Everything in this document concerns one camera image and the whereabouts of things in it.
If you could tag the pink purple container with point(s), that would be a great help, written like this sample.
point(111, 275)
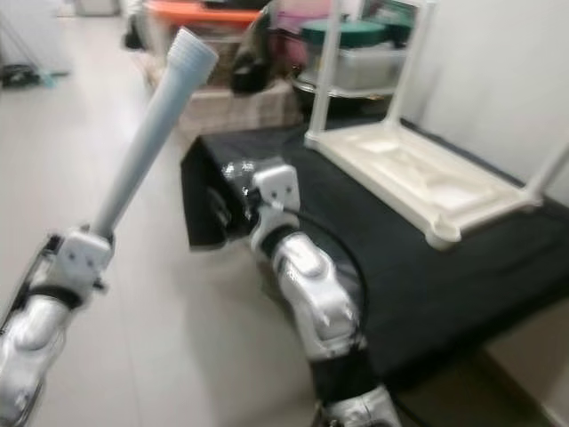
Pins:
point(298, 13)

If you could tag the shiny black plastic bag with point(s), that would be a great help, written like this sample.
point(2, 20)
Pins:
point(253, 58)

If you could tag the patterned cloth covered bench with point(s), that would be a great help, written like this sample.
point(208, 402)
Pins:
point(231, 111)

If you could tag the dark green tray with label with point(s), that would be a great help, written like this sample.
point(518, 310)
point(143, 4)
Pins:
point(396, 16)

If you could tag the clear bin with orange lid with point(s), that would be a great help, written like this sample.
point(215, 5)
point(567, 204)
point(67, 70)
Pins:
point(196, 13)

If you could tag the clear plastic food container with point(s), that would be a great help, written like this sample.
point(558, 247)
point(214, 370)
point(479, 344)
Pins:
point(360, 67)

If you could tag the black tablecloth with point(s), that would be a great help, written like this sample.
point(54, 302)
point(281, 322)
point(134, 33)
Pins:
point(409, 267)

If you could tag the green round pot lid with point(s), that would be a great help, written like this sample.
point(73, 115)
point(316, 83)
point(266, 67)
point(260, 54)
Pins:
point(347, 34)

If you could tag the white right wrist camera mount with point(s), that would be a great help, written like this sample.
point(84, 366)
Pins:
point(274, 191)

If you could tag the white plastic table top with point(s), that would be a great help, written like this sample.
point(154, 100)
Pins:
point(418, 173)

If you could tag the crumpled clear tape piece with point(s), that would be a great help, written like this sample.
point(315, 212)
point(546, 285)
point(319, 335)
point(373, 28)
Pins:
point(244, 171)

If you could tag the white plastic table leg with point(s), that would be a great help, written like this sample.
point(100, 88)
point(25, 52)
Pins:
point(156, 133)
point(413, 62)
point(553, 169)
point(324, 62)

